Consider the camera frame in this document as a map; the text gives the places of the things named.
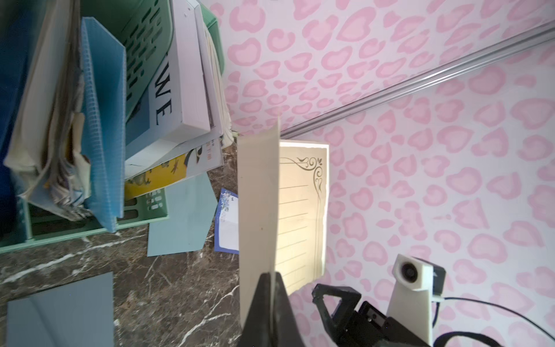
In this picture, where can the white folder in organizer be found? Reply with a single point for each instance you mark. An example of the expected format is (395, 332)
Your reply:
(174, 107)

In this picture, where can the cream lined letter paper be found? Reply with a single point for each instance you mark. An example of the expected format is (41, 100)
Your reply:
(282, 211)

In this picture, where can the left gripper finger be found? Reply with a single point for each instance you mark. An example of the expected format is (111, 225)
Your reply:
(270, 320)

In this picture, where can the stack of papers right slot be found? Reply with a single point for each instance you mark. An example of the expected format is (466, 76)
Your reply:
(188, 158)

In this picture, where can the green file organizer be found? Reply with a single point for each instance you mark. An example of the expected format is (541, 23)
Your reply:
(45, 177)

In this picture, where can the white letter paper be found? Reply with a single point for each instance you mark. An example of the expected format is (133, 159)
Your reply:
(226, 223)

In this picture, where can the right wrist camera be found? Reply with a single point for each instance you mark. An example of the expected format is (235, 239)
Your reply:
(418, 284)

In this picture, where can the light teal envelope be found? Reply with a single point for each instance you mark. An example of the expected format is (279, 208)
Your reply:
(192, 206)

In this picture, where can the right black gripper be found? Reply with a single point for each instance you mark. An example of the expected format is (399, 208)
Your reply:
(365, 327)

